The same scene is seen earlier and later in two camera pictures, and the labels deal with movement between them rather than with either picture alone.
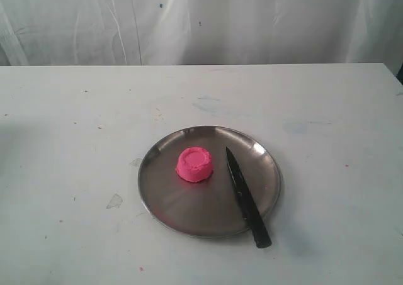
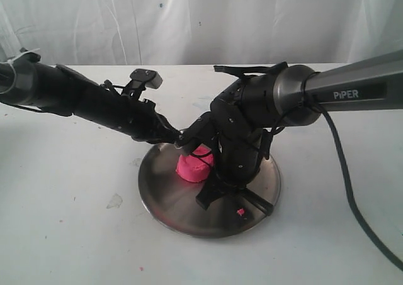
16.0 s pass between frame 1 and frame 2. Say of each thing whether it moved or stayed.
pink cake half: stayed
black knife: moved
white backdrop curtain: stayed
